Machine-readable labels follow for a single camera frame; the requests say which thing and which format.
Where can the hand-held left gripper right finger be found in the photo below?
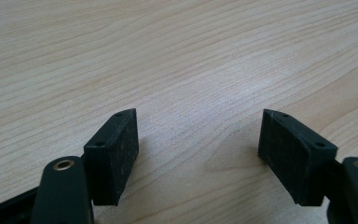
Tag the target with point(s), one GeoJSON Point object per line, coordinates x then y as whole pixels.
{"type": "Point", "coordinates": [295, 161]}

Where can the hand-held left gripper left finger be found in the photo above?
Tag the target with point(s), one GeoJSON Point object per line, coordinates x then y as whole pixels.
{"type": "Point", "coordinates": [110, 161]}

